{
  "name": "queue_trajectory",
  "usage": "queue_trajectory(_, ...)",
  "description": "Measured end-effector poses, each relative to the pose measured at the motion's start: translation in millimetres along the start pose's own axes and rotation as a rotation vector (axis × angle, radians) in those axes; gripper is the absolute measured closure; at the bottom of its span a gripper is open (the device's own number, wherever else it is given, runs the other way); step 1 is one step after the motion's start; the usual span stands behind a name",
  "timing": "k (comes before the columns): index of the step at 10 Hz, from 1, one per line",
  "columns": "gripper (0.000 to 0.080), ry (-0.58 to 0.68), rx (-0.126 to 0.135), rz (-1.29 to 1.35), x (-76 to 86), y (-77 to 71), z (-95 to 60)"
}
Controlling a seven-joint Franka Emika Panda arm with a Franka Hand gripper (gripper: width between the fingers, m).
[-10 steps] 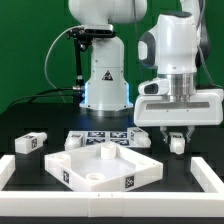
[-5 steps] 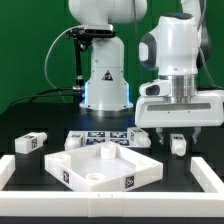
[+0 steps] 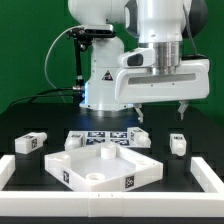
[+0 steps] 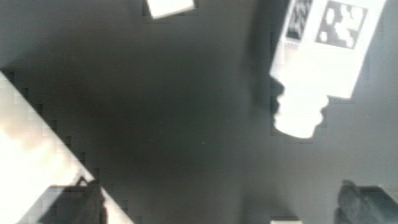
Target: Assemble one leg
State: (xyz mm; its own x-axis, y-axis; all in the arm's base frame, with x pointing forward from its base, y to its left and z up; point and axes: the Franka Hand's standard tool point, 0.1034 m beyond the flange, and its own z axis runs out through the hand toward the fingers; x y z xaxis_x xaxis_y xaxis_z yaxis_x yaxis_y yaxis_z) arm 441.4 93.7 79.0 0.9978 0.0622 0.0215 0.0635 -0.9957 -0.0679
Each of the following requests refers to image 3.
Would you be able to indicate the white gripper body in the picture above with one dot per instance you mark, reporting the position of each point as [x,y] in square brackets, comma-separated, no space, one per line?
[146,75]

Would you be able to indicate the white square tabletop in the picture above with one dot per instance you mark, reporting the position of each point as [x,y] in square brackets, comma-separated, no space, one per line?
[103,167]

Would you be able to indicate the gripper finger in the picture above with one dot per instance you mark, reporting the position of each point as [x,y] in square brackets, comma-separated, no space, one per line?
[139,114]
[182,108]

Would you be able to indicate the white U-shaped fence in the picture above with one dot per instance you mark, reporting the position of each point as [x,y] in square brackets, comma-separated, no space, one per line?
[208,203]

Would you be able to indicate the fiducial marker sheet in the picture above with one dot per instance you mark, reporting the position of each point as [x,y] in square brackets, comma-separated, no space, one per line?
[95,137]

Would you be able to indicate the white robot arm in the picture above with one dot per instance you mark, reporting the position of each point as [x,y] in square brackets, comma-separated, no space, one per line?
[158,24]

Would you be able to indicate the black camera on stand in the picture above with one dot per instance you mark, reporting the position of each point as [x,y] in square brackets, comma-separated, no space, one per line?
[83,36]

